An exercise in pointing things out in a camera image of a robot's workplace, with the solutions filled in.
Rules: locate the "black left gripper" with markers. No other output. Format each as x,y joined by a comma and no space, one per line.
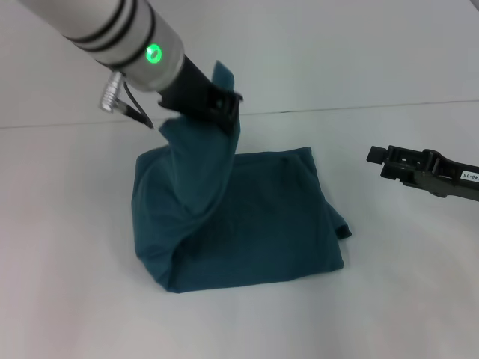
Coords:
187,89

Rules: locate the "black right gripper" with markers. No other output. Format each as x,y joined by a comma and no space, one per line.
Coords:
449,179

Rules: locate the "teal t-shirt with FREE print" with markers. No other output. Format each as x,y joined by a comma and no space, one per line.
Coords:
232,224

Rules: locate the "silver connector on left arm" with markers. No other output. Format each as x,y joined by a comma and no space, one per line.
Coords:
109,93

